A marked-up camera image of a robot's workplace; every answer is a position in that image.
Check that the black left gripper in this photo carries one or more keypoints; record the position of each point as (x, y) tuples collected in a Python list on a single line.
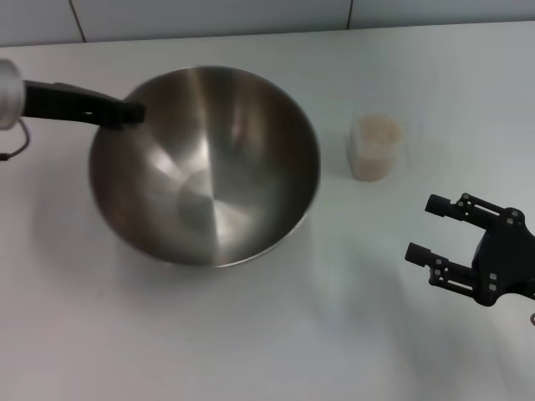
[(62, 102)]

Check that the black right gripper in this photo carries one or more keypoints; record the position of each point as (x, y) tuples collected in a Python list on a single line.
[(510, 259)]

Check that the stainless steel mixing bowl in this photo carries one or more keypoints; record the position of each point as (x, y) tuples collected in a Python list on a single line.
[(209, 167)]

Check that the clear plastic measuring cup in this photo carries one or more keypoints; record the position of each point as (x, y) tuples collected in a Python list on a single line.
[(374, 150)]

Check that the white rice grains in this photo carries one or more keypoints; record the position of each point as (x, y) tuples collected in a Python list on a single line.
[(376, 133)]

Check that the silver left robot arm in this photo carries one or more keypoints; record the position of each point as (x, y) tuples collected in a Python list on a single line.
[(8, 94)]

